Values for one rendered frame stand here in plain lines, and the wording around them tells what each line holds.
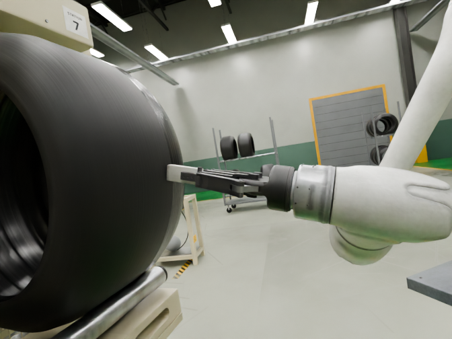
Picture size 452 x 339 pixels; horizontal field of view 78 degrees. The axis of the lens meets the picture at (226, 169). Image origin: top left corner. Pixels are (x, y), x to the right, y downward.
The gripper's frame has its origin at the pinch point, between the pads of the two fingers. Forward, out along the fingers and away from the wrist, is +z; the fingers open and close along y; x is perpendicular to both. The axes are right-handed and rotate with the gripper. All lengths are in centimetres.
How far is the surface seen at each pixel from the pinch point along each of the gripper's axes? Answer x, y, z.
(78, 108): -10.1, 14.8, 10.0
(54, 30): -36, -20, 60
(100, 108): -10.4, 12.3, 8.4
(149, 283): 26.1, -3.6, 9.0
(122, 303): 26.1, 4.9, 9.0
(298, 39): -406, -1128, 146
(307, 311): 112, -150, -23
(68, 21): -41, -26, 61
